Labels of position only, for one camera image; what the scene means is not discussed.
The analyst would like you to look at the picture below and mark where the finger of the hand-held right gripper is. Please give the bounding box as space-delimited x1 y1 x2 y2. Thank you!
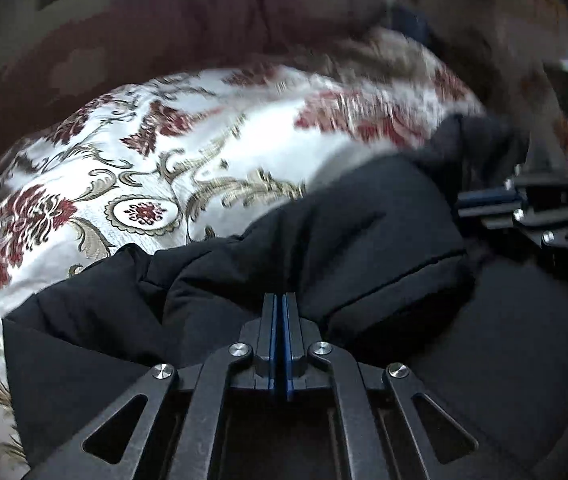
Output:
456 162 568 211
459 205 568 251

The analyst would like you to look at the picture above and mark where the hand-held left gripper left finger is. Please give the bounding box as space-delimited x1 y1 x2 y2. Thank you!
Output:
28 292 281 480

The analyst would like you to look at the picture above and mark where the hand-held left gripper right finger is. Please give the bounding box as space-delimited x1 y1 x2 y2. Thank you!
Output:
280 292 515 480

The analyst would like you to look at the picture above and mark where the pink curtain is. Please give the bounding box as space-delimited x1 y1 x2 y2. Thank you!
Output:
108 0 389 61

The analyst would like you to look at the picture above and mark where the blue bag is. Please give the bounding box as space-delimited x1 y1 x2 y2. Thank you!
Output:
389 2 445 46

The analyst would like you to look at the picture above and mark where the dark navy padded jacket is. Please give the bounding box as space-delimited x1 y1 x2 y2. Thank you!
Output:
1 112 568 480

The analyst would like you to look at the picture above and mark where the floral satin bed blanket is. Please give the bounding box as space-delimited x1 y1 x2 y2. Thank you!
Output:
0 25 490 480

